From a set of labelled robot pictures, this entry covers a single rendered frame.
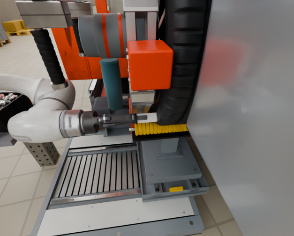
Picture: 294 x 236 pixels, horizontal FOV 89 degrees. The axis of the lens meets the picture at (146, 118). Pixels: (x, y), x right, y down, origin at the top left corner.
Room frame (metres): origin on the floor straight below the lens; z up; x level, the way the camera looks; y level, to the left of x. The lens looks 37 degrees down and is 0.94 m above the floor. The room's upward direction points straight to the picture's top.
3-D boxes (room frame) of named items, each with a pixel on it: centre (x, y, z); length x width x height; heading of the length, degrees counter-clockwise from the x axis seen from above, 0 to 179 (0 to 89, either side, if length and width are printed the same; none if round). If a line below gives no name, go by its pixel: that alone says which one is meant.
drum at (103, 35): (0.60, 0.12, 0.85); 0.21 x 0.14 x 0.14; 97
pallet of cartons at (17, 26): (6.94, 4.96, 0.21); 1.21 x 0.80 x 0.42; 15
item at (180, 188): (0.63, -0.12, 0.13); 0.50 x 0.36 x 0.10; 7
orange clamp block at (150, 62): (0.30, 0.00, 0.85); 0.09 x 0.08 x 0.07; 7
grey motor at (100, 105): (0.90, 0.17, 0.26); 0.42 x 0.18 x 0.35; 97
